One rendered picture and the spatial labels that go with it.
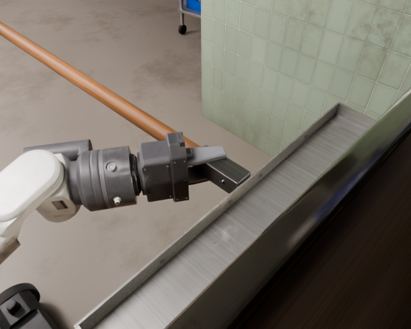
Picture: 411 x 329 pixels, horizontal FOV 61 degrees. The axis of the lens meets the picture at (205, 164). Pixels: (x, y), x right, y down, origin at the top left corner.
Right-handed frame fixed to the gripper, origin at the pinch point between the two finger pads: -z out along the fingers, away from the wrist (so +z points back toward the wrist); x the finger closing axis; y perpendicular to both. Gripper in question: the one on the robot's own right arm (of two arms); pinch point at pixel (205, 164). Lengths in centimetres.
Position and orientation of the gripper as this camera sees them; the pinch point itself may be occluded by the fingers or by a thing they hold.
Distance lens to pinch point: 53.2
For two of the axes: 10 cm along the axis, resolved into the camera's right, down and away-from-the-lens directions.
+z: -9.8, 1.4, -1.5
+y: 2.1, 6.8, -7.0
